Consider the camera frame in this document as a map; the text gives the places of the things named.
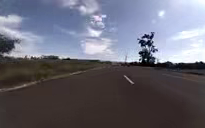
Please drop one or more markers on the distant thin pole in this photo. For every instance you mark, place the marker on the distant thin pole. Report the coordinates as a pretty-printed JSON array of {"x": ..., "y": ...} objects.
[{"x": 125, "y": 58}]

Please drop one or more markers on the reddish grey asphalt road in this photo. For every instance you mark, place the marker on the reddish grey asphalt road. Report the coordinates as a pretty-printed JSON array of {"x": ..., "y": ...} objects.
[{"x": 100, "y": 100}]

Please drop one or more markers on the tall slender tree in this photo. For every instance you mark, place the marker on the tall slender tree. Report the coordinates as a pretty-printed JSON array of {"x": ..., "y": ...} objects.
[{"x": 147, "y": 49}]

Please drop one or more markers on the dry grass verge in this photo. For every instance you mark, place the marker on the dry grass verge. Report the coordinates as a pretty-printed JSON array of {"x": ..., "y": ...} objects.
[{"x": 26, "y": 71}]

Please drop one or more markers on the dark bushes and trees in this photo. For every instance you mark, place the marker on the dark bushes and trees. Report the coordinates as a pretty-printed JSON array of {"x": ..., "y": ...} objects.
[{"x": 180, "y": 65}]

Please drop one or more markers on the grass verge with dirt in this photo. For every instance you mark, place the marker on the grass verge with dirt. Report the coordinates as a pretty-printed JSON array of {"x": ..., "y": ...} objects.
[{"x": 193, "y": 71}]

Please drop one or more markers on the broad low tree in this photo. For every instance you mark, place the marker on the broad low tree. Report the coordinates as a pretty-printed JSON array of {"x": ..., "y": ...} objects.
[{"x": 1, "y": 45}]

